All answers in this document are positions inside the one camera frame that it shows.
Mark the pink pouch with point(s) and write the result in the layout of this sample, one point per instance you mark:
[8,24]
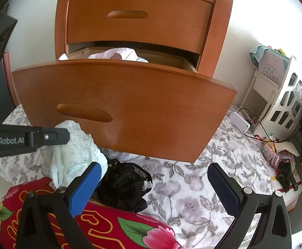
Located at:
[282,157]

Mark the puzzle cube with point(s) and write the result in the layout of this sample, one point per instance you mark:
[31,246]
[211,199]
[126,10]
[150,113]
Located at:
[268,150]

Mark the clear plastic bag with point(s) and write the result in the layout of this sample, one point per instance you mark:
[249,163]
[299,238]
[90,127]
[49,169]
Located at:
[301,90]

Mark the white plastic box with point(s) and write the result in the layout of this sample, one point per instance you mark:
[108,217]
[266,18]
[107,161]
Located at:
[240,122]

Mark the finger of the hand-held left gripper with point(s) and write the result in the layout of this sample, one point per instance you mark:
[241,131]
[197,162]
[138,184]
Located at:
[49,136]

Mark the white lace underwear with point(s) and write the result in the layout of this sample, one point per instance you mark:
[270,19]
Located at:
[78,147]

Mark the wooden drawer with curved front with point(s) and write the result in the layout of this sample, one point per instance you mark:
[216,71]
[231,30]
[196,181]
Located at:
[166,23]

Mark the red floral blanket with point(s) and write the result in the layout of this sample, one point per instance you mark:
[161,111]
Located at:
[140,233]

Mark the white cut-out board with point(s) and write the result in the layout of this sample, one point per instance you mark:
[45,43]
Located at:
[288,64]

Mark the cardboard box on stand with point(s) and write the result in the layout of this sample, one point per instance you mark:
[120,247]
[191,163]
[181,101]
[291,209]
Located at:
[273,67]

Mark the black furry toy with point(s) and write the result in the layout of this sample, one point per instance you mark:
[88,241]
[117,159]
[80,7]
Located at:
[286,173]

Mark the small white table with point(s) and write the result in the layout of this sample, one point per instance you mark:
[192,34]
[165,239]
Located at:
[264,83]

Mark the wooden nightstand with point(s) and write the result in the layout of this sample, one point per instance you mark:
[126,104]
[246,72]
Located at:
[218,31]

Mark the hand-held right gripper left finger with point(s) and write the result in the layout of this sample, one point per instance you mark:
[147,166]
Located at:
[84,186]

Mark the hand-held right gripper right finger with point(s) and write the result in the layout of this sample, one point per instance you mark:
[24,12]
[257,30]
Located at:
[222,186]

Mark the green cloth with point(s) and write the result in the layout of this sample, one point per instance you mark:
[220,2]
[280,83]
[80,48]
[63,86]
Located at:
[256,54]

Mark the beige paper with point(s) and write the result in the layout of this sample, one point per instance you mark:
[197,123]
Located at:
[288,147]

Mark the black lace underwear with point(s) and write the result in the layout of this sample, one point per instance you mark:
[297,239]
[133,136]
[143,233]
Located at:
[125,184]

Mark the grey floral blanket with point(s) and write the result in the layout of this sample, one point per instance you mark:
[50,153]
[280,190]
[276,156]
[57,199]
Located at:
[192,186]

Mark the pink padded post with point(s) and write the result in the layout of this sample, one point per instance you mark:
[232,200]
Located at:
[9,77]

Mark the white red crocheted mat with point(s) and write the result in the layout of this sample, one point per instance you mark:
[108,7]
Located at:
[288,197]

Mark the small white cloth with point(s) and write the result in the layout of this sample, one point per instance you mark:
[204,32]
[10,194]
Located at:
[62,57]

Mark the yellow item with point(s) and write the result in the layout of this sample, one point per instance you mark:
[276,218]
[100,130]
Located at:
[281,51]

